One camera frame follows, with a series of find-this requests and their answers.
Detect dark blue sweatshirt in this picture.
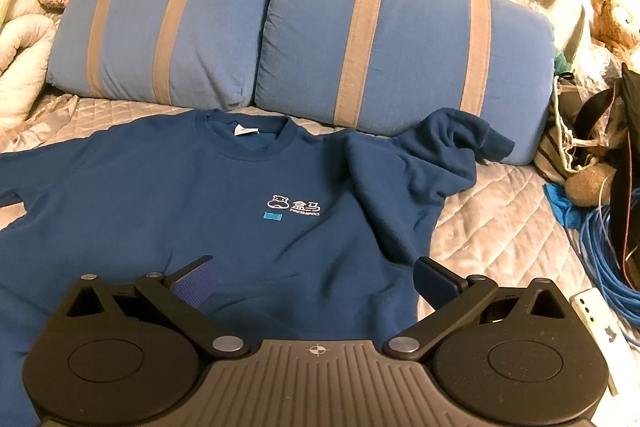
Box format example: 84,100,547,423
1,108,513,426

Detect bright blue small cloth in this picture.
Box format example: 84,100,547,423
544,183,588,230

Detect blue coiled cable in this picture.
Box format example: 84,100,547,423
574,188,640,333

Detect black bag with red straps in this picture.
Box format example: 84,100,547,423
565,65,639,289

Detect brown teddy bear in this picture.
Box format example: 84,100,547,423
590,0,639,58

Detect right blue striped pillow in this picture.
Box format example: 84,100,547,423
255,0,554,165

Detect white power strip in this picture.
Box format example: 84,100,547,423
570,287,639,395

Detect blue striped pillow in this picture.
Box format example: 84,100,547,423
46,0,269,110
255,0,554,165

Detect left blue striped pillow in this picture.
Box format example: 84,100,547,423
46,0,269,110

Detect teal cloth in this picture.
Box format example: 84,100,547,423
554,50,573,75

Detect striped woven bag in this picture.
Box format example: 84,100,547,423
534,72,626,207

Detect white rolled duvet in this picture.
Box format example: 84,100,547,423
1,0,70,131

